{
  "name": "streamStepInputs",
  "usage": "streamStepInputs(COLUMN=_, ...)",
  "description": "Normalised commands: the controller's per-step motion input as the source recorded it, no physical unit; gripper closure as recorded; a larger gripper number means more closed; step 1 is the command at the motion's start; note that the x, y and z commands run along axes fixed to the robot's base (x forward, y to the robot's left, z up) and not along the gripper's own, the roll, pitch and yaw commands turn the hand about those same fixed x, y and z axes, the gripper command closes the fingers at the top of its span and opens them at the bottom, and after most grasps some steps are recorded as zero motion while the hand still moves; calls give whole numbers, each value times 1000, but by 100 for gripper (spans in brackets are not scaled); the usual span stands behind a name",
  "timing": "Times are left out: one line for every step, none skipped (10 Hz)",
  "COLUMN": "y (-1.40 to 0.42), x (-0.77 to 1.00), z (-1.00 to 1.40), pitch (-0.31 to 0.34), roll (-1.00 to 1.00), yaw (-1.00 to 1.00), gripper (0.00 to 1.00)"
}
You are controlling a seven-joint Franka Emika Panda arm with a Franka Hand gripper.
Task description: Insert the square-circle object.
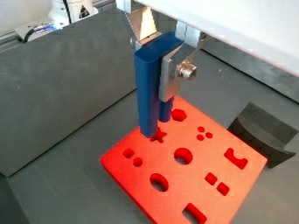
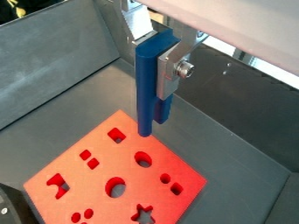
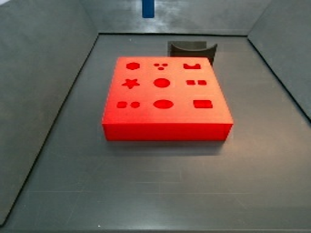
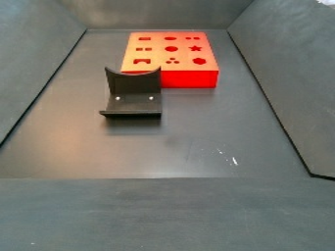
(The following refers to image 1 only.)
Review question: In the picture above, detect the black curved holder stand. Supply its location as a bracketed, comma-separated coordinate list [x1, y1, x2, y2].
[228, 102, 299, 168]

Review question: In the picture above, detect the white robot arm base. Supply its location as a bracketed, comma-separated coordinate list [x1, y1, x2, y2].
[32, 0, 99, 32]

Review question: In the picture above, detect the blue square-circle peg object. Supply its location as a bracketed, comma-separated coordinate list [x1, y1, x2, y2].
[135, 31, 183, 137]

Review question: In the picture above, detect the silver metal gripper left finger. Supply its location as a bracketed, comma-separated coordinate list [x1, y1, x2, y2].
[126, 7, 162, 51]

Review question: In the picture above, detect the red shape-sorting insertion board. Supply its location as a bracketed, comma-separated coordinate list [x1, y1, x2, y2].
[100, 97, 267, 224]

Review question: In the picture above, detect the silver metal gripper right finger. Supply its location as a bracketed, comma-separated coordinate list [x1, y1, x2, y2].
[159, 22, 208, 102]

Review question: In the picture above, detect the black cable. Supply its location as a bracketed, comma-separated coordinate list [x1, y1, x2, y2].
[23, 0, 75, 44]

